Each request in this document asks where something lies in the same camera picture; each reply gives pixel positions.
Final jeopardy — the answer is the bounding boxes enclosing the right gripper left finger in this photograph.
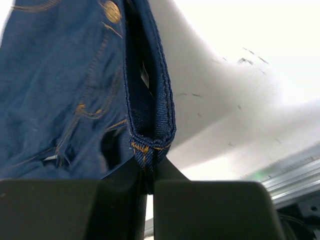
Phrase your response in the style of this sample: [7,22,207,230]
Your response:
[0,166,144,240]

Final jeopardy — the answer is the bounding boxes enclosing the dark blue denim trousers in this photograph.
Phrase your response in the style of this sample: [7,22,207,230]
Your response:
[0,0,176,194]

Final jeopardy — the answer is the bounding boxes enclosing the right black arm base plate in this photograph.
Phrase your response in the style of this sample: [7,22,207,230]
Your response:
[277,194,320,240]

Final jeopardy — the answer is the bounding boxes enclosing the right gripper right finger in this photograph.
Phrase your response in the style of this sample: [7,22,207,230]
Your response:
[153,158,285,240]

